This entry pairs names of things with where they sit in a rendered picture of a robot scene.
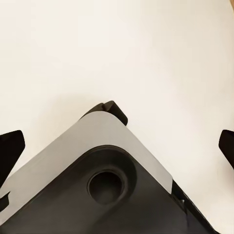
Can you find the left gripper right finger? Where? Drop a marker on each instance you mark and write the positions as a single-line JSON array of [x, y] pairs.
[[226, 145]]

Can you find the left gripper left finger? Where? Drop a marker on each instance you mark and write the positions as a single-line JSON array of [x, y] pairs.
[[12, 145]]

